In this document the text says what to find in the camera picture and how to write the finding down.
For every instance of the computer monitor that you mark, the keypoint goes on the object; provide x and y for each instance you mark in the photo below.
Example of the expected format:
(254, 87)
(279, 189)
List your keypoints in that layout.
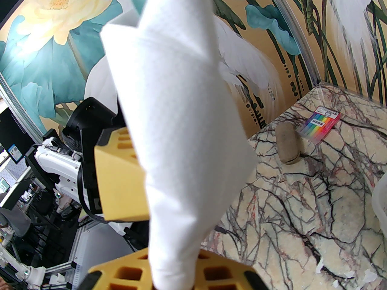
(12, 137)

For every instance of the tan glasses case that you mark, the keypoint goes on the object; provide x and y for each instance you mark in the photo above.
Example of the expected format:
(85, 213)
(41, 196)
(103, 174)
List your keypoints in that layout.
(287, 143)

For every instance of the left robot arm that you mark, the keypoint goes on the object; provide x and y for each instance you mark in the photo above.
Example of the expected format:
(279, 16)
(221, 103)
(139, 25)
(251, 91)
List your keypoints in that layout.
(60, 165)

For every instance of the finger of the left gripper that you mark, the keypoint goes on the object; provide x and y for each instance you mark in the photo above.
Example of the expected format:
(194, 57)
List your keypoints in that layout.
(121, 186)

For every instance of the grey office chair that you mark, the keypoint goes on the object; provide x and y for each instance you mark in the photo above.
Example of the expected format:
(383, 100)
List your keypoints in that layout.
(13, 225)

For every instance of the white paper napkin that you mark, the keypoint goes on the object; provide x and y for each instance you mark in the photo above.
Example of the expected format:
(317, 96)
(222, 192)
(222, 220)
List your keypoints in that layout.
(181, 131)

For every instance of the large white plastic basket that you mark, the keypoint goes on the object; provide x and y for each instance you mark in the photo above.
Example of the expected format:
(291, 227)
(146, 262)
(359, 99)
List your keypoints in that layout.
(381, 198)

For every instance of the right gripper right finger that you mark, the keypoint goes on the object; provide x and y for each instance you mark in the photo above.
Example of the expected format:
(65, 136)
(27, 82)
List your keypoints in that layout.
(226, 278)

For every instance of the aluminium front rail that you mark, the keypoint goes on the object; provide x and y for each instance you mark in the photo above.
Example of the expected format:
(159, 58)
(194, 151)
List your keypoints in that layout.
(65, 275)

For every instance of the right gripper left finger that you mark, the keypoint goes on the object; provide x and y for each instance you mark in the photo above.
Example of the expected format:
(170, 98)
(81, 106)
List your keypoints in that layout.
(121, 276)

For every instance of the aluminium frame post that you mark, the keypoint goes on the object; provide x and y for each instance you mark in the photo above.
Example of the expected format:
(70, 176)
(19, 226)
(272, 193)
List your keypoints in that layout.
(21, 110)
(292, 32)

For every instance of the pack of coloured markers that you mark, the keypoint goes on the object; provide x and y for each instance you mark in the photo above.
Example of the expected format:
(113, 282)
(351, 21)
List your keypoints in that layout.
(320, 124)

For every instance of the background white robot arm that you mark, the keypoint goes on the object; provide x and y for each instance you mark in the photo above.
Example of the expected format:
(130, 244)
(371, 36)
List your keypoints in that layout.
(21, 270)

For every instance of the white paper scrap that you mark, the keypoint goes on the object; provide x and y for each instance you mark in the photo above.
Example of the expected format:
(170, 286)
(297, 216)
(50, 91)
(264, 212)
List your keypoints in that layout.
(319, 265)
(369, 276)

